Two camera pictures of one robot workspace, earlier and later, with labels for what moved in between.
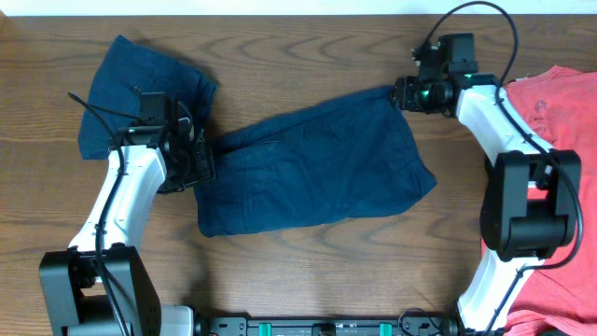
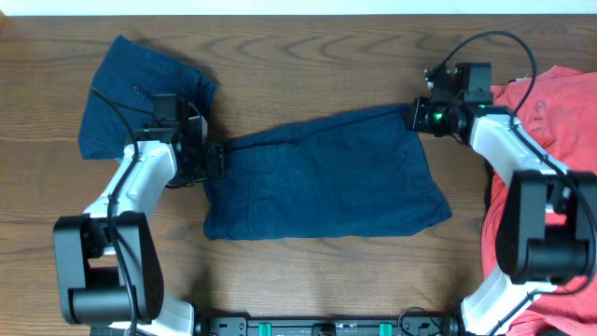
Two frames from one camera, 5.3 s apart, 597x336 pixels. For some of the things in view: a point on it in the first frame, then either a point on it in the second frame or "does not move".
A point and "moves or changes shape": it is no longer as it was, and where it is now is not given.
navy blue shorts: (352, 156) moves or changes shape
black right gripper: (405, 87) → (417, 121)
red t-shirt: (560, 107) does not move
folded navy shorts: (130, 70) does not move
